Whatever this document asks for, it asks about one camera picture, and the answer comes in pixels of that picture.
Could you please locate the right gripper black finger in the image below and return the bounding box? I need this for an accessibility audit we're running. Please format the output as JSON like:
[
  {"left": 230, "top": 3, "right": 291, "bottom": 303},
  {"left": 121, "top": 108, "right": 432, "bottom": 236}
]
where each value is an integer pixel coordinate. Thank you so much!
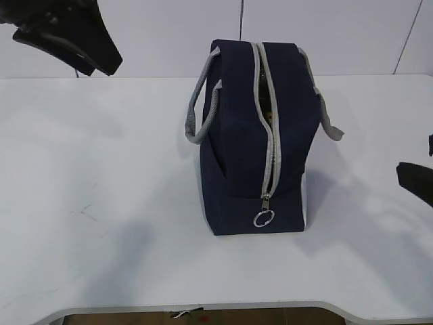
[
  {"left": 429, "top": 135, "right": 433, "bottom": 156},
  {"left": 396, "top": 162, "right": 433, "bottom": 206}
]

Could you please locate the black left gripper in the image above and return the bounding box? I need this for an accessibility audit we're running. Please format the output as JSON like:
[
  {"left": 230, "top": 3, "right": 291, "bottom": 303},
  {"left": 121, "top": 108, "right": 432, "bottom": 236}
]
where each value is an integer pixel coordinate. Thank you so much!
[{"left": 1, "top": 1, "right": 122, "bottom": 76}]

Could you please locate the silver zipper pull ring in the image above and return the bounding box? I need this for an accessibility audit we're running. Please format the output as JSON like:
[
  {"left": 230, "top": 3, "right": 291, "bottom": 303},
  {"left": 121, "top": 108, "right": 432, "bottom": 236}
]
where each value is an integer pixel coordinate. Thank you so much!
[{"left": 252, "top": 208, "right": 275, "bottom": 228}]

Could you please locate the navy blue lunch bag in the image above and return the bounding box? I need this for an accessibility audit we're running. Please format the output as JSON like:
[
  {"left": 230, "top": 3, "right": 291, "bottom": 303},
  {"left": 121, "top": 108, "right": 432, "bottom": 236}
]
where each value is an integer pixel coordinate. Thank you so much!
[{"left": 185, "top": 39, "right": 344, "bottom": 236}]

